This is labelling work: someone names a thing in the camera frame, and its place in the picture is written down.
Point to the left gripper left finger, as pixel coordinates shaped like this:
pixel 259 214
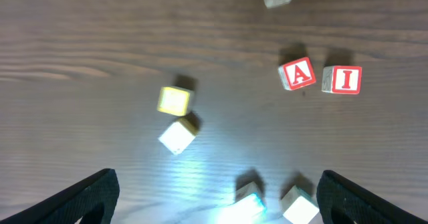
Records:
pixel 92 200

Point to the red letter A block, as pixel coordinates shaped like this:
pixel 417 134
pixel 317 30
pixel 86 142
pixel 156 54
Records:
pixel 297 74

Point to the white block near blue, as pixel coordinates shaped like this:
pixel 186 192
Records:
pixel 298 207

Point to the red letter I block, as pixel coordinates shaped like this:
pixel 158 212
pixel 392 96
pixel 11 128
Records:
pixel 342 79

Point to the yellow wooden block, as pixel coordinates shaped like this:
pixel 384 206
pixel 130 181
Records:
pixel 174 100

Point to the blue number 2 block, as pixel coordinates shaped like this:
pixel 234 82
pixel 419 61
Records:
pixel 247 208

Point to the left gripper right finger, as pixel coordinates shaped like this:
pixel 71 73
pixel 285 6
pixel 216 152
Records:
pixel 343 201

